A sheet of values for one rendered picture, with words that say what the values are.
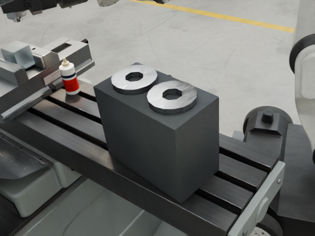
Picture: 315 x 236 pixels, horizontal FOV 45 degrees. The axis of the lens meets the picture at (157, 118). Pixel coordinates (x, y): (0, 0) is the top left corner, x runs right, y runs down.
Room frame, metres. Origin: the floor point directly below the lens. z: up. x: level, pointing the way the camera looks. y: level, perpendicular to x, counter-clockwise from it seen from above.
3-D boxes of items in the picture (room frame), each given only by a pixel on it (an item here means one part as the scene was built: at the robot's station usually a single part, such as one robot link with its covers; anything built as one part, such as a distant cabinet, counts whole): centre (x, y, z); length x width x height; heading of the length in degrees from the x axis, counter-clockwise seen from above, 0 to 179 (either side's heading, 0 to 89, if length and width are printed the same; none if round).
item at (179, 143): (0.60, 0.00, 1.06); 0.22 x 0.12 x 0.20; 41
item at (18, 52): (0.97, 0.36, 1.07); 0.06 x 0.05 x 0.06; 49
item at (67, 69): (0.93, 0.23, 1.01); 0.04 x 0.04 x 0.11
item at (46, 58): (1.01, 0.32, 1.05); 0.12 x 0.06 x 0.04; 49
